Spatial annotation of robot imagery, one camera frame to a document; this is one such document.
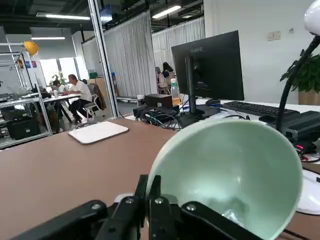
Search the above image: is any white desk lamp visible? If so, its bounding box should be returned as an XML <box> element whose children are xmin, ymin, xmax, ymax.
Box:
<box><xmin>274</xmin><ymin>0</ymin><xmax>320</xmax><ymax>216</ymax></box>

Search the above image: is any office chair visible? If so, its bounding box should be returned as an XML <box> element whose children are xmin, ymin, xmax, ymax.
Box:
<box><xmin>83</xmin><ymin>84</ymin><xmax>107</xmax><ymax>121</ymax></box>

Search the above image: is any white wall switch panel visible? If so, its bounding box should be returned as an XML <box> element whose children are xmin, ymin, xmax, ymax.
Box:
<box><xmin>266</xmin><ymin>30</ymin><xmax>281</xmax><ymax>42</ymax></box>

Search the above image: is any small green bowl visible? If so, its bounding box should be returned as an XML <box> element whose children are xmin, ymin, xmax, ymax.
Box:
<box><xmin>146</xmin><ymin>119</ymin><xmax>305</xmax><ymax>240</ymax></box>

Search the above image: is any metal frame shelf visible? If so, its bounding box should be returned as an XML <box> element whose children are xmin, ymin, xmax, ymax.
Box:
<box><xmin>0</xmin><ymin>42</ymin><xmax>53</xmax><ymax>150</ymax></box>

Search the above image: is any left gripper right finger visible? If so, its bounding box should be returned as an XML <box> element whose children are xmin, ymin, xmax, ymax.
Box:
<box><xmin>149</xmin><ymin>174</ymin><xmax>261</xmax><ymax>240</ymax></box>

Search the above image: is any black keyboard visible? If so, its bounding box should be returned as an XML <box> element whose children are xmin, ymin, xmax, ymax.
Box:
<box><xmin>219</xmin><ymin>100</ymin><xmax>301</xmax><ymax>118</ymax></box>

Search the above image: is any white curtain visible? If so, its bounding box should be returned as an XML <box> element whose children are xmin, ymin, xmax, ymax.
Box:
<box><xmin>151</xmin><ymin>17</ymin><xmax>206</xmax><ymax>76</ymax></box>
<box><xmin>103</xmin><ymin>11</ymin><xmax>156</xmax><ymax>99</ymax></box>

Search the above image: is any dark brown box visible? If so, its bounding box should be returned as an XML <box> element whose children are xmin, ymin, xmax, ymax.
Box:
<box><xmin>144</xmin><ymin>93</ymin><xmax>174</xmax><ymax>109</ymax></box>

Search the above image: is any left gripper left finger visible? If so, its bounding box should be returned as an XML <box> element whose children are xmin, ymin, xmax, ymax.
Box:
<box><xmin>12</xmin><ymin>174</ymin><xmax>149</xmax><ymax>240</ymax></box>

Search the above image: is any aluminium frame post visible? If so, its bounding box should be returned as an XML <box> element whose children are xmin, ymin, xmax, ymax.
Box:
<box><xmin>87</xmin><ymin>0</ymin><xmax>119</xmax><ymax>120</ymax></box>

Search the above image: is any black case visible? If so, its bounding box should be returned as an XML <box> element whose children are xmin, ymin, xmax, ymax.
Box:
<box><xmin>7</xmin><ymin>117</ymin><xmax>41</xmax><ymax>140</ymax></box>

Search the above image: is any black computer monitor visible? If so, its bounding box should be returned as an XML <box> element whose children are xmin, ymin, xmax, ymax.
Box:
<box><xmin>170</xmin><ymin>30</ymin><xmax>245</xmax><ymax>127</ymax></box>

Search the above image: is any person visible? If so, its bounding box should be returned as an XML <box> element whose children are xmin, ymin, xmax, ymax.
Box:
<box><xmin>61</xmin><ymin>74</ymin><xmax>94</xmax><ymax>124</ymax></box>
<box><xmin>51</xmin><ymin>79</ymin><xmax>66</xmax><ymax>94</ymax></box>
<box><xmin>156</xmin><ymin>62</ymin><xmax>176</xmax><ymax>95</ymax></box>

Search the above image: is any ceiling light strip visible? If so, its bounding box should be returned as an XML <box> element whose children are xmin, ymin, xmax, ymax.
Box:
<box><xmin>151</xmin><ymin>5</ymin><xmax>182</xmax><ymax>20</ymax></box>
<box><xmin>31</xmin><ymin>36</ymin><xmax>66</xmax><ymax>41</ymax></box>
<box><xmin>44</xmin><ymin>13</ymin><xmax>91</xmax><ymax>21</ymax></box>

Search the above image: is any yellow hard hat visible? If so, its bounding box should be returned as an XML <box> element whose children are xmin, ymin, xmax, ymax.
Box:
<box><xmin>23</xmin><ymin>41</ymin><xmax>40</xmax><ymax>57</ymax></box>

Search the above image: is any black power supply box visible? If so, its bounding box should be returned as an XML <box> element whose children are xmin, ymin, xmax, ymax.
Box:
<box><xmin>284</xmin><ymin>128</ymin><xmax>320</xmax><ymax>154</ymax></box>
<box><xmin>258</xmin><ymin>110</ymin><xmax>320</xmax><ymax>136</ymax></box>

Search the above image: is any clear drink bottle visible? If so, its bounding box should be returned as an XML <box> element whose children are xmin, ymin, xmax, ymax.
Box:
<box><xmin>169</xmin><ymin>78</ymin><xmax>181</xmax><ymax>106</ymax></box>

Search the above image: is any green potted plant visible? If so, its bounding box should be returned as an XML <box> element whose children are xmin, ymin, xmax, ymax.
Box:
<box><xmin>279</xmin><ymin>53</ymin><xmax>320</xmax><ymax>106</ymax></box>

